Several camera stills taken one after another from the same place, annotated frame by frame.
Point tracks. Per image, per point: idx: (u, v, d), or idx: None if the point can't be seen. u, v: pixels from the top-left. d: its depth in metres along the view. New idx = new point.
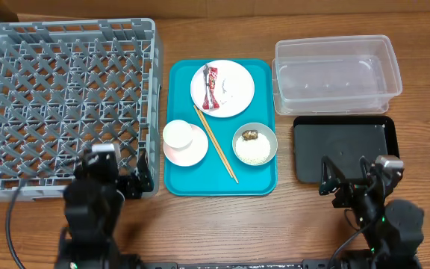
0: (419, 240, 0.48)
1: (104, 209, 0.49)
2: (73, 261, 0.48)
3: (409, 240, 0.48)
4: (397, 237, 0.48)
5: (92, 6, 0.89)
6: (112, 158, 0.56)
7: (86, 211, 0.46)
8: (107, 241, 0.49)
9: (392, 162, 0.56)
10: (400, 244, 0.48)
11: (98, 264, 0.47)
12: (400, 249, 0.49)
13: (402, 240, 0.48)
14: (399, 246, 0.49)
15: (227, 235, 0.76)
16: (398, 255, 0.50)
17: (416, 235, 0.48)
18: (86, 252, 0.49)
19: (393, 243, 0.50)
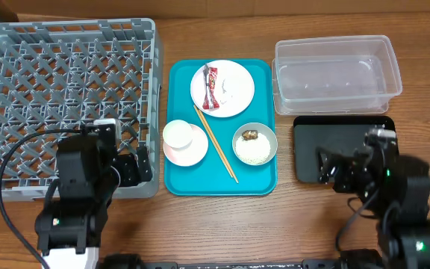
0: (427, 190, 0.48)
1: (95, 164, 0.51)
2: (56, 218, 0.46)
3: (416, 189, 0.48)
4: (404, 185, 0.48)
5: (92, 6, 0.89)
6: (111, 130, 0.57)
7: (80, 156, 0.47)
8: (94, 199, 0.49)
9: (384, 132, 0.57)
10: (409, 190, 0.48)
11: (83, 221, 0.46)
12: (410, 199, 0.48)
13: (410, 187, 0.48)
14: (409, 191, 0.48)
15: (227, 235, 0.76)
16: (408, 207, 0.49)
17: (424, 182, 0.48)
18: (72, 209, 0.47)
19: (401, 193, 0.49)
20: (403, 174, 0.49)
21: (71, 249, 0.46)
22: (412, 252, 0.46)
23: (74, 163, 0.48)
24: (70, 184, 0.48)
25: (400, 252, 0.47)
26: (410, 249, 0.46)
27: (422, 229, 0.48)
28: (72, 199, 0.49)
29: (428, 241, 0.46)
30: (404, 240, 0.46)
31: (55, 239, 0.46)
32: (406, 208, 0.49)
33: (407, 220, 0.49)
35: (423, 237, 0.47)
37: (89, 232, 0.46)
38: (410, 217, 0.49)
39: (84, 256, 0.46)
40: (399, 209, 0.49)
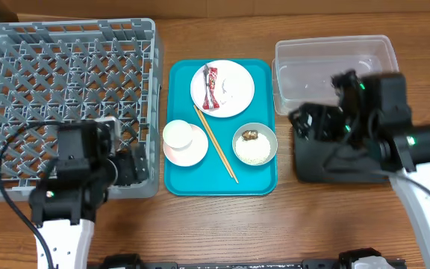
0: (402, 88, 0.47)
1: (95, 143, 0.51)
2: (51, 190, 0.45)
3: (391, 89, 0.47)
4: (379, 87, 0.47)
5: (91, 5, 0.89)
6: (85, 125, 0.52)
7: (78, 131, 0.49)
8: (90, 175, 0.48)
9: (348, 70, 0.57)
10: (383, 88, 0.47)
11: (78, 194, 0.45)
12: (388, 99, 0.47)
13: (384, 86, 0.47)
14: (384, 90, 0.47)
15: (227, 235, 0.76)
16: (392, 111, 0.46)
17: (398, 81, 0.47)
18: (67, 182, 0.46)
19: (378, 96, 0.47)
20: (375, 79, 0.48)
21: (65, 222, 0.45)
22: (404, 151, 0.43)
23: (75, 138, 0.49)
24: (68, 160, 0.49)
25: (393, 155, 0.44)
26: (402, 149, 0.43)
27: (411, 127, 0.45)
28: (69, 175, 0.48)
29: (417, 135, 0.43)
30: (396, 142, 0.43)
31: (49, 212, 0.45)
32: (388, 110, 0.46)
33: (393, 121, 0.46)
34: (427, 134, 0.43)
35: (413, 132, 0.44)
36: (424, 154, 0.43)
37: (83, 205, 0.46)
38: (395, 118, 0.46)
39: (79, 229, 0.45)
40: (381, 113, 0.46)
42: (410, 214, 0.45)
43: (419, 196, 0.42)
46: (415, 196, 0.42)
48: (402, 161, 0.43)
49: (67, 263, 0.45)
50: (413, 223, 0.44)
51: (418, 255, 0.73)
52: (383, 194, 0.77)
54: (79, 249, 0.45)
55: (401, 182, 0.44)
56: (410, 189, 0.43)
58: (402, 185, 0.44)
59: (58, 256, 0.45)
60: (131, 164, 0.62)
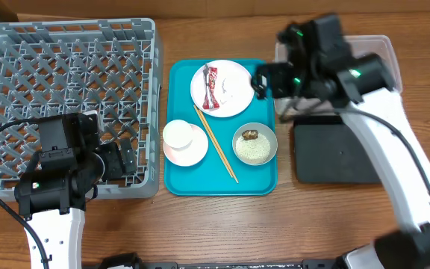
0: (337, 28, 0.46)
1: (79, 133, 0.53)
2: (35, 182, 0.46)
3: (326, 28, 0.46)
4: (315, 29, 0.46)
5: (90, 5, 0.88)
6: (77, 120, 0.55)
7: (62, 121, 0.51)
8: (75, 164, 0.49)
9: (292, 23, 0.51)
10: (316, 31, 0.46)
11: (64, 182, 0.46)
12: (326, 39, 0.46)
13: (320, 25, 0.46)
14: (316, 33, 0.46)
15: (227, 235, 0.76)
16: (332, 52, 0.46)
17: (333, 19, 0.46)
18: (52, 172, 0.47)
19: (314, 39, 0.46)
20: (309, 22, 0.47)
21: (54, 211, 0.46)
22: (349, 82, 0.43)
23: (57, 128, 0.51)
24: (52, 150, 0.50)
25: (340, 90, 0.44)
26: (346, 81, 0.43)
27: (353, 61, 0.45)
28: (54, 164, 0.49)
29: (358, 66, 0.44)
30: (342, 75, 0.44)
31: (37, 204, 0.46)
32: (328, 49, 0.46)
33: (337, 59, 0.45)
34: (368, 65, 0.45)
35: (354, 64, 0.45)
36: (369, 83, 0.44)
37: (72, 193, 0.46)
38: (337, 56, 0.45)
39: (69, 217, 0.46)
40: (322, 53, 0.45)
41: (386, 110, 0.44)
42: (364, 144, 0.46)
43: (371, 125, 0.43)
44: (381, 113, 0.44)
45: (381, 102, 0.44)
46: (367, 127, 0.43)
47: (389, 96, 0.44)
48: (349, 93, 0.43)
49: (62, 252, 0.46)
50: (370, 152, 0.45)
51: None
52: (383, 194, 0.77)
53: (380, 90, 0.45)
54: (72, 239, 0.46)
55: (351, 116, 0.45)
56: (360, 120, 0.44)
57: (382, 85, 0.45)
58: (351, 117, 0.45)
59: (51, 246, 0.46)
60: (117, 156, 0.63)
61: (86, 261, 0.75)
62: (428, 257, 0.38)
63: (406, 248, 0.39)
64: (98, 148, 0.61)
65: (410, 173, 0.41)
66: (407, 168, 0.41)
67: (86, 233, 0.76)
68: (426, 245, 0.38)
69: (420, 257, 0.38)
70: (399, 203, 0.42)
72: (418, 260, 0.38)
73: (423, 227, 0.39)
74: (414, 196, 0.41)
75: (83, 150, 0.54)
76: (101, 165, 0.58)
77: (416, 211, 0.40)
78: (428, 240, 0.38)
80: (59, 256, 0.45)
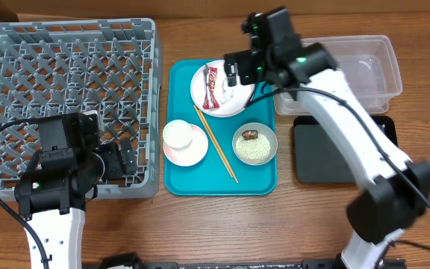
0: (288, 20, 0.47)
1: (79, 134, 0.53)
2: (35, 182, 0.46)
3: (278, 22, 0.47)
4: (268, 22, 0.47)
5: (90, 5, 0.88)
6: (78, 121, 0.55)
7: (62, 121, 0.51)
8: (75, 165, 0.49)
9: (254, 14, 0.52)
10: (269, 24, 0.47)
11: (64, 183, 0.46)
12: (278, 31, 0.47)
13: (272, 21, 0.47)
14: (269, 26, 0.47)
15: (227, 235, 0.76)
16: (284, 42, 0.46)
17: (282, 13, 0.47)
18: (52, 172, 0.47)
19: (269, 31, 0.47)
20: (262, 16, 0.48)
21: (54, 211, 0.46)
22: (298, 71, 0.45)
23: (57, 128, 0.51)
24: (52, 150, 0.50)
25: (291, 78, 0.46)
26: (296, 69, 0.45)
27: (301, 48, 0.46)
28: (54, 164, 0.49)
29: (305, 54, 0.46)
30: (292, 64, 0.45)
31: (37, 204, 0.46)
32: (280, 41, 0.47)
33: (290, 50, 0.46)
34: (315, 53, 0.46)
35: (303, 52, 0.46)
36: (316, 67, 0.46)
37: (72, 193, 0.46)
38: (289, 46, 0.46)
39: (69, 217, 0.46)
40: (275, 45, 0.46)
41: (332, 84, 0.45)
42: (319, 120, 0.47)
43: (319, 100, 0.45)
44: (328, 88, 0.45)
45: (325, 77, 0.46)
46: (316, 101, 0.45)
47: (334, 75, 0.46)
48: (299, 79, 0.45)
49: (62, 252, 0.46)
50: (325, 125, 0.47)
51: (417, 254, 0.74)
52: None
53: (325, 69, 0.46)
54: (72, 238, 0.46)
55: (302, 94, 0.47)
56: (309, 96, 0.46)
57: (327, 67, 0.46)
58: (303, 96, 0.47)
59: (51, 246, 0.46)
60: (117, 155, 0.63)
61: (86, 261, 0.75)
62: (385, 205, 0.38)
63: (366, 200, 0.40)
64: (97, 148, 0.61)
65: (357, 134, 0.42)
66: (355, 131, 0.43)
67: (86, 233, 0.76)
68: (379, 193, 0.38)
69: (377, 205, 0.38)
70: (356, 165, 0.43)
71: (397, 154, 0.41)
72: (376, 209, 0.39)
73: (378, 180, 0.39)
74: (366, 155, 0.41)
75: (83, 150, 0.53)
76: (101, 165, 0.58)
77: (369, 169, 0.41)
78: (381, 189, 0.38)
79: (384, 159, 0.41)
80: (59, 255, 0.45)
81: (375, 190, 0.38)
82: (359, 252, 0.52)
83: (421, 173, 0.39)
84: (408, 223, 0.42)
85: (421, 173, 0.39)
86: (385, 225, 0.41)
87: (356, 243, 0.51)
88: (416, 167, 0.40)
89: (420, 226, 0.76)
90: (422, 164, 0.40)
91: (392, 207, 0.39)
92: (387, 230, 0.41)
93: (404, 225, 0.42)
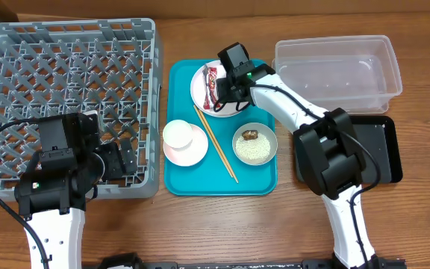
0: (242, 51, 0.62)
1: (80, 134, 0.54)
2: (35, 182, 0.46)
3: (234, 54, 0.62)
4: (226, 56, 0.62)
5: (90, 6, 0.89)
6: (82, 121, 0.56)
7: (62, 121, 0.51)
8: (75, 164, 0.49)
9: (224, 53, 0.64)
10: (228, 57, 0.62)
11: (64, 183, 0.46)
12: (235, 60, 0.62)
13: (230, 54, 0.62)
14: (228, 59, 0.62)
15: (226, 235, 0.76)
16: (240, 69, 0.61)
17: (237, 47, 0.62)
18: (53, 172, 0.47)
19: (228, 62, 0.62)
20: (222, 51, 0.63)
21: (54, 211, 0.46)
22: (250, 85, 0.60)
23: (57, 128, 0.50)
24: (52, 150, 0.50)
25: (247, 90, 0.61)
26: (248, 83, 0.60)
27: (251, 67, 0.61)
28: (54, 164, 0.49)
29: (253, 70, 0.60)
30: (245, 81, 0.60)
31: (37, 204, 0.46)
32: (237, 66, 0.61)
33: (245, 72, 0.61)
34: (261, 71, 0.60)
35: (251, 69, 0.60)
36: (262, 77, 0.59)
37: (72, 193, 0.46)
38: (244, 69, 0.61)
39: (69, 217, 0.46)
40: (234, 69, 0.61)
41: (271, 79, 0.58)
42: (269, 107, 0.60)
43: (262, 92, 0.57)
44: (268, 82, 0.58)
45: (268, 78, 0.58)
46: (260, 93, 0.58)
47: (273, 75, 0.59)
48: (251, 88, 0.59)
49: (62, 252, 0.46)
50: (272, 110, 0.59)
51: (418, 254, 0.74)
52: (383, 194, 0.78)
53: (266, 72, 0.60)
54: (72, 238, 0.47)
55: (254, 93, 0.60)
56: (256, 90, 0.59)
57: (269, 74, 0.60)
58: (254, 94, 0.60)
59: (51, 246, 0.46)
60: (117, 155, 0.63)
61: (86, 261, 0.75)
62: (312, 143, 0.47)
63: (299, 147, 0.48)
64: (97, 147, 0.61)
65: (290, 104, 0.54)
66: (287, 103, 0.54)
67: (86, 233, 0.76)
68: (304, 135, 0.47)
69: (304, 143, 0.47)
70: (293, 128, 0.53)
71: (319, 110, 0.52)
72: (305, 149, 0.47)
73: (302, 126, 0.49)
74: (295, 116, 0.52)
75: (83, 150, 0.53)
76: (101, 167, 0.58)
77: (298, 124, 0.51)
78: (306, 132, 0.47)
79: (307, 114, 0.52)
80: (59, 255, 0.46)
81: (300, 133, 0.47)
82: (339, 233, 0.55)
83: (337, 117, 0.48)
84: (347, 168, 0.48)
85: (337, 117, 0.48)
86: (322, 167, 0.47)
87: (334, 224, 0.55)
88: (332, 113, 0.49)
89: (420, 226, 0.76)
90: (337, 112, 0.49)
91: (319, 147, 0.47)
92: (328, 174, 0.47)
93: (344, 169, 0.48)
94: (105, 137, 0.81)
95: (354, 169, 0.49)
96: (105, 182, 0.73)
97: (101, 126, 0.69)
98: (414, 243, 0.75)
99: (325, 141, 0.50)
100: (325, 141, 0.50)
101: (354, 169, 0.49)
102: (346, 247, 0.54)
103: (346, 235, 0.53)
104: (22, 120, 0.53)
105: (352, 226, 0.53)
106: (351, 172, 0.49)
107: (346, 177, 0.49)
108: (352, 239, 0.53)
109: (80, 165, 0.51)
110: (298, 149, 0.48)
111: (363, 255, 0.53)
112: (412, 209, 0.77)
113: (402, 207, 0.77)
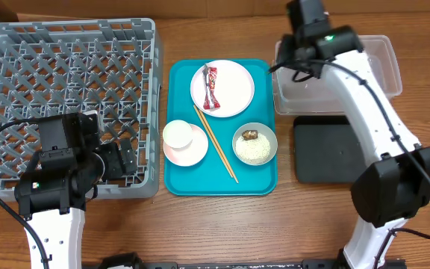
0: (319, 6, 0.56)
1: (80, 134, 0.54)
2: (35, 182, 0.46)
3: (309, 4, 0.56)
4: (300, 7, 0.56)
5: (90, 5, 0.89)
6: (83, 121, 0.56)
7: (62, 121, 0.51)
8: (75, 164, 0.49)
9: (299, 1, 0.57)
10: (301, 7, 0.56)
11: (64, 182, 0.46)
12: (309, 15, 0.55)
13: (304, 4, 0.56)
14: (301, 10, 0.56)
15: (227, 235, 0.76)
16: (313, 27, 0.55)
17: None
18: (53, 172, 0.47)
19: (299, 13, 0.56)
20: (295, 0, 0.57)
21: (54, 211, 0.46)
22: (326, 47, 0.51)
23: (57, 128, 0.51)
24: (52, 150, 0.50)
25: (318, 52, 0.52)
26: (323, 47, 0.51)
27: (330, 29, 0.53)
28: (53, 164, 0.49)
29: (335, 33, 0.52)
30: (321, 43, 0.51)
31: (37, 204, 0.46)
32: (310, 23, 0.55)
33: (317, 31, 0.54)
34: (344, 36, 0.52)
35: (331, 32, 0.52)
36: (343, 47, 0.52)
37: (72, 193, 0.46)
38: (317, 28, 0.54)
39: (69, 217, 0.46)
40: (305, 27, 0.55)
41: (357, 66, 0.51)
42: (343, 100, 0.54)
43: (341, 76, 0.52)
44: (351, 67, 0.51)
45: (349, 57, 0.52)
46: (339, 77, 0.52)
47: (360, 57, 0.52)
48: (325, 57, 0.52)
49: (62, 252, 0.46)
50: (344, 101, 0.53)
51: (418, 255, 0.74)
52: None
53: (351, 51, 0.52)
54: (72, 238, 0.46)
55: (327, 70, 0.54)
56: (333, 71, 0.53)
57: (353, 48, 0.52)
58: (328, 71, 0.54)
59: (51, 246, 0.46)
60: (118, 155, 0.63)
61: (86, 261, 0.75)
62: (391, 181, 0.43)
63: (372, 177, 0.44)
64: (97, 147, 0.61)
65: (375, 116, 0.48)
66: (371, 107, 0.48)
67: (87, 233, 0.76)
68: (385, 170, 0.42)
69: (383, 180, 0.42)
70: (368, 143, 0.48)
71: (409, 138, 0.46)
72: (381, 185, 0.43)
73: (384, 158, 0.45)
74: (378, 134, 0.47)
75: (83, 149, 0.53)
76: (101, 166, 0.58)
77: (380, 147, 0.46)
78: (387, 167, 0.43)
79: (394, 140, 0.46)
80: (59, 255, 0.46)
81: (381, 167, 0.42)
82: (360, 243, 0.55)
83: (425, 155, 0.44)
84: (407, 204, 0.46)
85: (425, 155, 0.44)
86: (387, 202, 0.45)
87: (360, 234, 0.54)
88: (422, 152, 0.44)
89: (420, 226, 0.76)
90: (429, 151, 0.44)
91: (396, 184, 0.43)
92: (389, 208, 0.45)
93: (404, 205, 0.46)
94: (105, 136, 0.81)
95: (412, 205, 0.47)
96: (105, 182, 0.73)
97: (101, 126, 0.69)
98: (413, 243, 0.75)
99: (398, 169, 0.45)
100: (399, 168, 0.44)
101: (413, 205, 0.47)
102: (359, 258, 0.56)
103: (369, 252, 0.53)
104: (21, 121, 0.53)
105: (378, 247, 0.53)
106: (408, 209, 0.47)
107: (401, 211, 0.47)
108: (371, 255, 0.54)
109: (81, 164, 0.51)
110: (369, 178, 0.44)
111: (372, 265, 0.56)
112: None
113: None
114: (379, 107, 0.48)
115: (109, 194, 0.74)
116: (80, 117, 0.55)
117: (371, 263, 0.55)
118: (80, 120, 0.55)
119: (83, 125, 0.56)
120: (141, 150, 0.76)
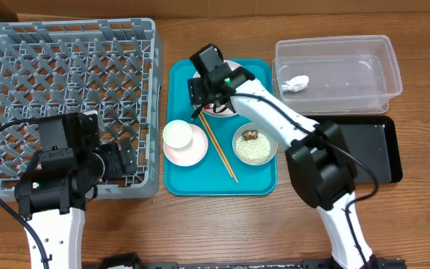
0: (216, 54, 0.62)
1: (80, 134, 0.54)
2: (35, 181, 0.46)
3: (207, 57, 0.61)
4: (200, 60, 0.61)
5: (90, 6, 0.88)
6: (83, 122, 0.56)
7: (62, 120, 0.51)
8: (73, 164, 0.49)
9: (204, 53, 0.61)
10: (202, 62, 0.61)
11: (64, 182, 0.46)
12: (210, 66, 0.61)
13: (204, 58, 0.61)
14: (204, 63, 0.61)
15: (226, 235, 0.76)
16: (216, 74, 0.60)
17: (210, 50, 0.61)
18: (53, 171, 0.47)
19: (202, 67, 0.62)
20: (195, 54, 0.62)
21: (54, 211, 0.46)
22: (228, 89, 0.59)
23: (57, 128, 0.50)
24: (52, 150, 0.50)
25: (225, 96, 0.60)
26: (226, 90, 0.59)
27: (229, 72, 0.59)
28: (53, 164, 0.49)
29: (231, 75, 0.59)
30: (222, 87, 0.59)
31: (36, 204, 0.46)
32: (212, 71, 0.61)
33: (220, 76, 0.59)
34: (239, 75, 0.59)
35: (229, 75, 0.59)
36: (241, 83, 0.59)
37: (72, 193, 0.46)
38: (220, 73, 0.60)
39: (69, 217, 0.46)
40: (210, 74, 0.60)
41: (252, 89, 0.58)
42: (253, 118, 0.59)
43: (244, 101, 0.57)
44: (249, 92, 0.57)
45: (247, 84, 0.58)
46: (242, 103, 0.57)
47: (253, 84, 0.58)
48: (230, 93, 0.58)
49: (62, 252, 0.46)
50: (255, 119, 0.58)
51: (418, 255, 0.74)
52: (383, 193, 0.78)
53: (245, 81, 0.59)
54: (72, 237, 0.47)
55: (234, 102, 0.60)
56: (237, 100, 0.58)
57: (247, 78, 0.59)
58: (234, 102, 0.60)
59: (51, 246, 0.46)
60: (117, 155, 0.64)
61: (86, 261, 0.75)
62: (305, 161, 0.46)
63: (293, 165, 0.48)
64: (97, 147, 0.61)
65: (275, 116, 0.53)
66: (272, 114, 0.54)
67: (86, 233, 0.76)
68: (297, 152, 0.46)
69: (298, 162, 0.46)
70: (283, 142, 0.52)
71: (307, 122, 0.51)
72: (299, 167, 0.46)
73: (293, 142, 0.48)
74: (284, 129, 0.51)
75: (83, 149, 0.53)
76: (101, 165, 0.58)
77: (288, 138, 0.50)
78: (298, 149, 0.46)
79: (296, 128, 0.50)
80: (59, 255, 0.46)
81: (292, 151, 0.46)
82: (336, 237, 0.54)
83: (328, 131, 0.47)
84: (338, 178, 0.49)
85: (327, 131, 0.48)
86: (317, 183, 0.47)
87: (329, 229, 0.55)
88: (322, 126, 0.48)
89: (420, 226, 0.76)
90: (326, 124, 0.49)
91: (312, 163, 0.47)
92: (322, 187, 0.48)
93: (336, 181, 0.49)
94: (106, 136, 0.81)
95: (345, 180, 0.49)
96: (106, 182, 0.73)
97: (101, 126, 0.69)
98: (414, 243, 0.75)
99: (315, 151, 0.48)
100: (314, 151, 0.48)
101: (346, 178, 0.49)
102: (343, 251, 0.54)
103: (344, 241, 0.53)
104: (22, 120, 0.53)
105: (350, 232, 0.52)
106: (344, 182, 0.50)
107: (338, 186, 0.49)
108: (350, 244, 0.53)
109: (80, 164, 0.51)
110: (290, 165, 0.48)
111: (362, 257, 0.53)
112: (412, 209, 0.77)
113: (402, 207, 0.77)
114: (278, 112, 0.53)
115: (109, 194, 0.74)
116: (80, 117, 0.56)
117: (358, 253, 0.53)
118: (80, 120, 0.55)
119: (83, 125, 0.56)
120: (140, 151, 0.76)
